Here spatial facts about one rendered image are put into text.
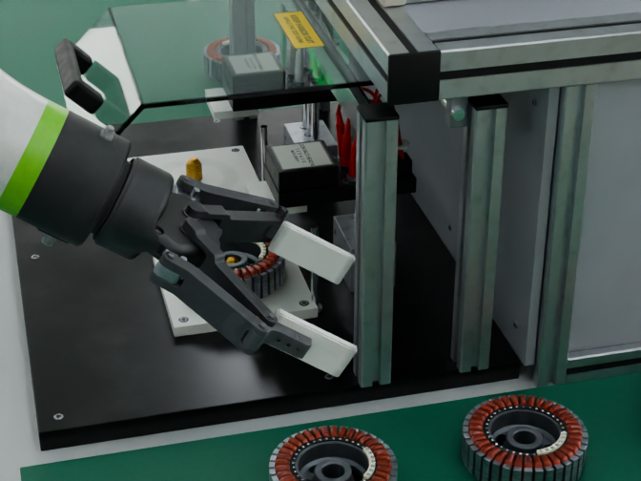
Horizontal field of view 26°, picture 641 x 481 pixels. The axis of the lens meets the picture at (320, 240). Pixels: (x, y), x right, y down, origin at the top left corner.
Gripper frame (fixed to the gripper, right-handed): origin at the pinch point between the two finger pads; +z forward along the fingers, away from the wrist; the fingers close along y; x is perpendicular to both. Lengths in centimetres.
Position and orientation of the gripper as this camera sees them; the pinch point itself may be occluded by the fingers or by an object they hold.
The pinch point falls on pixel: (335, 307)
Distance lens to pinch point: 113.1
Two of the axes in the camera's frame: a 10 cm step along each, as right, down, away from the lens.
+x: 5.0, -7.5, -4.4
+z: 8.7, 4.4, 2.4
